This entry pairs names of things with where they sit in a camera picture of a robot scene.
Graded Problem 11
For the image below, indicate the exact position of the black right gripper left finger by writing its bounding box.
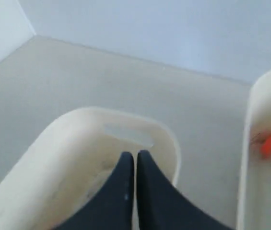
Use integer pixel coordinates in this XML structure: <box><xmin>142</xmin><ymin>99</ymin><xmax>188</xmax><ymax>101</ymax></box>
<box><xmin>51</xmin><ymin>151</ymin><xmax>135</xmax><ymax>230</ymax></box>

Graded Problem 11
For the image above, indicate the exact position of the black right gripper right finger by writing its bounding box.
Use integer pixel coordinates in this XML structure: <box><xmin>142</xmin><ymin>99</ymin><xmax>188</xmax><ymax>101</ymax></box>
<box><xmin>136</xmin><ymin>150</ymin><xmax>234</xmax><ymax>230</ymax></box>

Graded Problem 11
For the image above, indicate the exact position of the cream plastic bin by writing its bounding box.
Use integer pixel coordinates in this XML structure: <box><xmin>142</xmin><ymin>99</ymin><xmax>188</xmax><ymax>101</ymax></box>
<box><xmin>236</xmin><ymin>70</ymin><xmax>271</xmax><ymax>230</ymax></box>

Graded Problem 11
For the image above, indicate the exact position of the white bin with sticker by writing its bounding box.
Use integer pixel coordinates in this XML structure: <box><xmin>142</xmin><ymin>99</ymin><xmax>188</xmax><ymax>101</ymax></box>
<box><xmin>0</xmin><ymin>107</ymin><xmax>181</xmax><ymax>230</ymax></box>

